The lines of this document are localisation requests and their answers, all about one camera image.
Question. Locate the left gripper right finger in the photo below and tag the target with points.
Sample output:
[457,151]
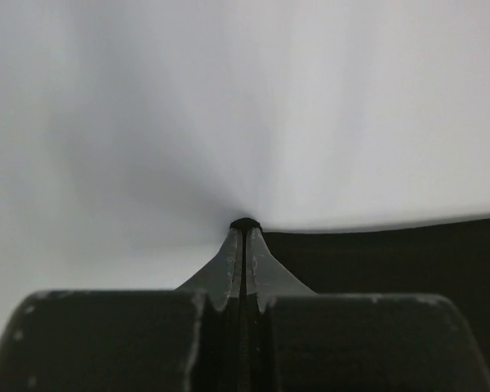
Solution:
[303,341]

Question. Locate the black tank top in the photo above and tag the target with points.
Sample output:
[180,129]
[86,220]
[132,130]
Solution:
[450,260]

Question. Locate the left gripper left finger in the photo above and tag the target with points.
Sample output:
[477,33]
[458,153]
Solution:
[85,340]

